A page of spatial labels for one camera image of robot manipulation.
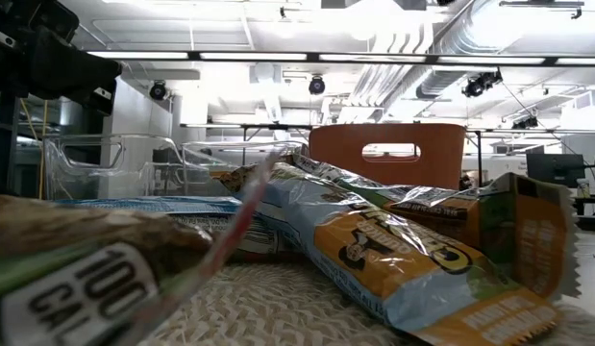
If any round woven mat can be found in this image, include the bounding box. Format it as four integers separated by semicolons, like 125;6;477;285
137;261;595;346

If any black aluminium table frame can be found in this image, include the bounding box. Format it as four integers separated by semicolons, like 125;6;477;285
573;196;595;233

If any silver ceiling duct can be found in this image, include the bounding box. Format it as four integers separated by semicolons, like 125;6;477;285
344;0;500;121

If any orange plastic bin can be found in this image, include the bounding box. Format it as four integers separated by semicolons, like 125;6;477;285
309;123;467;191

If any black monitor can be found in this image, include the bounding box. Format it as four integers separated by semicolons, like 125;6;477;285
526;153;586;189

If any clear plastic bin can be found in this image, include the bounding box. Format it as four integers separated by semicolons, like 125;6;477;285
181;140;306;184
42;133;216;201

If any blue granola bar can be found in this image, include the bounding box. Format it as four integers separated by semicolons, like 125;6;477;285
54;195;298;263

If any yellow hanging cable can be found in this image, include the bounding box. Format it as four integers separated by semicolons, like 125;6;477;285
37;99;48;199
20;98;37;141

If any long strip light bar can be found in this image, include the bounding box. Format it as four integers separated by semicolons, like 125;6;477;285
80;49;595;67

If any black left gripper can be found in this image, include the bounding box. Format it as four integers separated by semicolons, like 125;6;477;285
0;0;123;116

